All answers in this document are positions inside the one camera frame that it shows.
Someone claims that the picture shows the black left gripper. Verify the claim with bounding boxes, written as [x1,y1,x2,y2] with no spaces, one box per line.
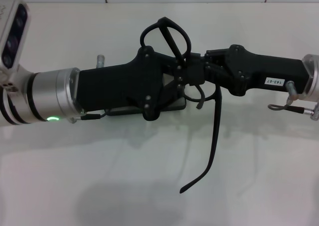
[74,46,176,122]

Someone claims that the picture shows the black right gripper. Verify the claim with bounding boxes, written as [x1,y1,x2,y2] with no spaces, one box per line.
[153,44,311,110]

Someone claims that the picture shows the black glasses case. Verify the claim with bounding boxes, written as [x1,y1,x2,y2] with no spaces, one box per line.
[104,73,187,117]

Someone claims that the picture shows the black round glasses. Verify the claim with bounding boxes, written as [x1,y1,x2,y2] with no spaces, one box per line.
[140,16,224,194]

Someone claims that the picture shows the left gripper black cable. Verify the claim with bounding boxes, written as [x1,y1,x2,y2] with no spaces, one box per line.
[72,54,110,123]

